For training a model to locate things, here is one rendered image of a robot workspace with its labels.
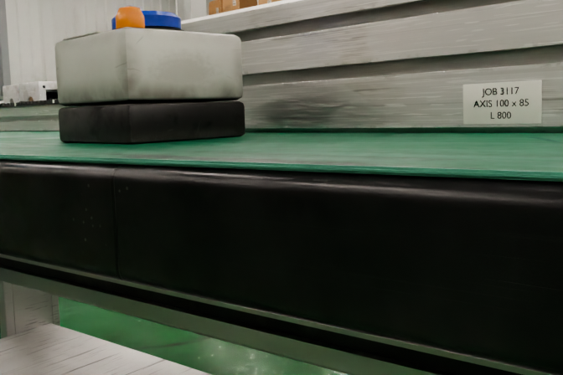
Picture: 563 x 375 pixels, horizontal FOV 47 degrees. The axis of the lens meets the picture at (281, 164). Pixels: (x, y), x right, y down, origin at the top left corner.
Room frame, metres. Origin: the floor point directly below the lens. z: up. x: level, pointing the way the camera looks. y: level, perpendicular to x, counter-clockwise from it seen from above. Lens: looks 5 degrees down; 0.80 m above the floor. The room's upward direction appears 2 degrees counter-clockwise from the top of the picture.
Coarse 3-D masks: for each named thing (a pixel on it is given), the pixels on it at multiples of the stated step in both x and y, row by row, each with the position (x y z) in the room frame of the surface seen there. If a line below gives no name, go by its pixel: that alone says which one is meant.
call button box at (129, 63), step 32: (96, 32) 0.35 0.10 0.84; (128, 32) 0.33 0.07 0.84; (160, 32) 0.34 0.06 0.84; (192, 32) 0.36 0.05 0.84; (64, 64) 0.38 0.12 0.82; (96, 64) 0.35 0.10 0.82; (128, 64) 0.33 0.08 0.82; (160, 64) 0.34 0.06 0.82; (192, 64) 0.36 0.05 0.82; (224, 64) 0.37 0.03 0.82; (64, 96) 0.38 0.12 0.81; (96, 96) 0.35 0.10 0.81; (128, 96) 0.33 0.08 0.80; (160, 96) 0.34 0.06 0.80; (192, 96) 0.36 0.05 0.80; (224, 96) 0.37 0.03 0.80; (64, 128) 0.38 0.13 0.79; (96, 128) 0.35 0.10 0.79; (128, 128) 0.33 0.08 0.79; (160, 128) 0.34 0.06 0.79; (192, 128) 0.36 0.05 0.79; (224, 128) 0.37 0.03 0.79
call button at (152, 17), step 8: (144, 16) 0.36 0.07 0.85; (152, 16) 0.37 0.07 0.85; (160, 16) 0.37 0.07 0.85; (168, 16) 0.37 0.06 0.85; (176, 16) 0.38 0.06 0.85; (112, 24) 0.38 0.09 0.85; (152, 24) 0.37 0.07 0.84; (160, 24) 0.37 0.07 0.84; (168, 24) 0.37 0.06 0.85; (176, 24) 0.38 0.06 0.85
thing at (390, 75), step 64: (320, 0) 0.39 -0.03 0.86; (384, 0) 0.36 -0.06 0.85; (448, 0) 0.35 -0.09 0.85; (512, 0) 0.32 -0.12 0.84; (256, 64) 0.44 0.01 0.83; (320, 64) 0.40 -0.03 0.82; (384, 64) 0.38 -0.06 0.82; (448, 64) 0.35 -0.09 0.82; (512, 64) 0.32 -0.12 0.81; (256, 128) 0.44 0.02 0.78; (320, 128) 0.40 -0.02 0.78; (384, 128) 0.36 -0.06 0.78; (448, 128) 0.33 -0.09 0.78; (512, 128) 0.31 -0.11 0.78
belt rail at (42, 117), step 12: (0, 108) 0.82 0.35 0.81; (12, 108) 0.79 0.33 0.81; (24, 108) 0.77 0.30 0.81; (36, 108) 0.75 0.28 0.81; (48, 108) 0.72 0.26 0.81; (60, 108) 0.70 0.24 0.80; (0, 120) 0.84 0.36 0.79; (12, 120) 0.81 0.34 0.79; (24, 120) 0.78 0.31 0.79; (36, 120) 0.76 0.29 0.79; (48, 120) 0.74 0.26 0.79
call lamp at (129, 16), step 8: (120, 8) 0.34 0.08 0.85; (128, 8) 0.34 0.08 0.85; (136, 8) 0.34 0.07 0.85; (120, 16) 0.34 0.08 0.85; (128, 16) 0.33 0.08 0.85; (136, 16) 0.34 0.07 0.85; (120, 24) 0.34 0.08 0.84; (128, 24) 0.33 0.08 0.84; (136, 24) 0.34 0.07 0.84; (144, 24) 0.34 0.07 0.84
